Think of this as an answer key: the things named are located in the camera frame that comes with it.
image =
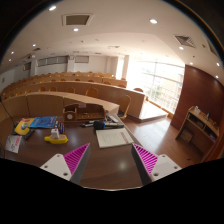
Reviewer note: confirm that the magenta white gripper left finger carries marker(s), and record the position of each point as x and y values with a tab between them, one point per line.
71	165

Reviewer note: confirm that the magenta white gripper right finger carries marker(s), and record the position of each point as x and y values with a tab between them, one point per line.
152	167

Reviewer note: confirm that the white charger plug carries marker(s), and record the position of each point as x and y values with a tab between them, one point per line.
55	133

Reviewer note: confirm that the yellow power strip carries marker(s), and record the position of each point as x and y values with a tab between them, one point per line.
62	139

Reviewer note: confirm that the red blue marker pens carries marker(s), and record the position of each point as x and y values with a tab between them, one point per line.
60	127

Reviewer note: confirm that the white paper document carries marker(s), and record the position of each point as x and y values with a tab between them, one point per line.
113	137

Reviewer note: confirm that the black microphone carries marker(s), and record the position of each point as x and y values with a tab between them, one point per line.
101	125

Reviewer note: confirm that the wooden desk organizer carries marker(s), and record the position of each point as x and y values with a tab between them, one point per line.
83	112

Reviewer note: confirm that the blue book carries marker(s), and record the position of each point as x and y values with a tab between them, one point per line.
43	122

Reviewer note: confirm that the black remote control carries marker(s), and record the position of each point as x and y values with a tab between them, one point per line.
29	134

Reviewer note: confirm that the wooden side cabinet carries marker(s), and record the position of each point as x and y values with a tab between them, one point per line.
199	130

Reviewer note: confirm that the yellow packet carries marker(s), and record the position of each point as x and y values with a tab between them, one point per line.
23	127

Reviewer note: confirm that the white red paper bag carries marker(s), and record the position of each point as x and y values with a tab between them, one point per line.
13	143

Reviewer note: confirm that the curved wooden desk row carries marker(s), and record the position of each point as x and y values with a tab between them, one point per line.
105	92

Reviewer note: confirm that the wooden chair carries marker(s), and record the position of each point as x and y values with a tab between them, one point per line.
124	103

